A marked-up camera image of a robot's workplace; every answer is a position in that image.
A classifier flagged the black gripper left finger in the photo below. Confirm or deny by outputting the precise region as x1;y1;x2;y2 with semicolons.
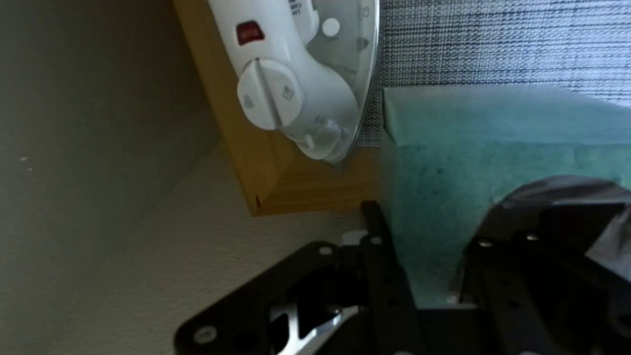
174;201;423;355

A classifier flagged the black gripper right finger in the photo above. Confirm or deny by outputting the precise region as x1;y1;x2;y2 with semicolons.
452;177;631;355

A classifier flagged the teal foam box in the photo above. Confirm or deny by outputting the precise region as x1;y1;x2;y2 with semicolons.
381;87;631;308

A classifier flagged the wooden side table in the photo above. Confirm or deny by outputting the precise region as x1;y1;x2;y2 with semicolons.
172;0;379;215

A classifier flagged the grey woven placemat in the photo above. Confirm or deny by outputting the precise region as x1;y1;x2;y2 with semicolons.
360;0;631;148

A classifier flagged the white clothes iron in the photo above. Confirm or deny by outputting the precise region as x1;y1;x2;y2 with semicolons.
208;0;381;166

